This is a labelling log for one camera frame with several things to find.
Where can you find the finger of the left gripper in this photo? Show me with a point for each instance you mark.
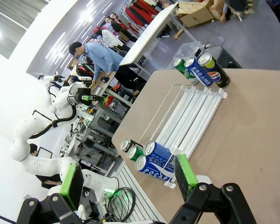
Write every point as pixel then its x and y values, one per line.
pixel 87 97
pixel 98 98

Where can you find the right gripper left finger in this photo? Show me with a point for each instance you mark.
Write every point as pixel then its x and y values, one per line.
pixel 71 186

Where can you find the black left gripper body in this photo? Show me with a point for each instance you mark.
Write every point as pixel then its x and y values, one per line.
pixel 79 96

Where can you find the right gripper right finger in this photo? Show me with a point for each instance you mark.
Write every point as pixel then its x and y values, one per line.
pixel 184 177

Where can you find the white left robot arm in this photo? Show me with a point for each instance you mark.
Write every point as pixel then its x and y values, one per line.
pixel 37 163

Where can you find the seated dark-haired person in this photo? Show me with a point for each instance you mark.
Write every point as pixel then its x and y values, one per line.
pixel 33 148

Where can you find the person in denim jacket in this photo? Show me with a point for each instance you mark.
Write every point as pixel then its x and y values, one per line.
pixel 277 2

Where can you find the wooden desk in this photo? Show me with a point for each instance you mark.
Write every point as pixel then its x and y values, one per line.
pixel 102 86

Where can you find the cluttered metal workbench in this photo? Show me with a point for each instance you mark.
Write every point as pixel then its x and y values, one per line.
pixel 102 121

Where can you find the blue Pocari Sweat can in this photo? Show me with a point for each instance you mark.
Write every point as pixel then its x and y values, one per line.
pixel 158 150
pixel 200 74
pixel 154 170

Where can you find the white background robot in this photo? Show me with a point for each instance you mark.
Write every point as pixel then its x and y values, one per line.
pixel 49 78

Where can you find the man in blue shirt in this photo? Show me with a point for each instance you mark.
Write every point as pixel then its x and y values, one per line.
pixel 100 56

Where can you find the black Pepsi can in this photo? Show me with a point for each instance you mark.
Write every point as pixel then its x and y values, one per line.
pixel 126 144
pixel 218 75

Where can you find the green Chilsung cider can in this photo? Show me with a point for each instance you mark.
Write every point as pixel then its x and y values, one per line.
pixel 134 152
pixel 185 71

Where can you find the white can dispenser rack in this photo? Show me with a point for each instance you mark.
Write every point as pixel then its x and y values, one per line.
pixel 196 112

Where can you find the white long work table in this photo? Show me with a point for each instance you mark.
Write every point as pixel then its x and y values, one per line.
pixel 149 35

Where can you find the clothes rack with garments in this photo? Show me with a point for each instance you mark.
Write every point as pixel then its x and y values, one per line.
pixel 140 11

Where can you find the clear plastic storage bin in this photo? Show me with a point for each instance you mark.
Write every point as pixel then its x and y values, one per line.
pixel 226 60
pixel 184 47

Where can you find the brown cardboard box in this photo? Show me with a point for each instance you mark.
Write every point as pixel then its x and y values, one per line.
pixel 196 16

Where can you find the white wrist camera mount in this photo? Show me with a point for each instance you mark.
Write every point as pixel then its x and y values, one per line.
pixel 85 79

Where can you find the grey slatted base plate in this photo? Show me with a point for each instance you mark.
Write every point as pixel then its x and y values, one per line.
pixel 140 198

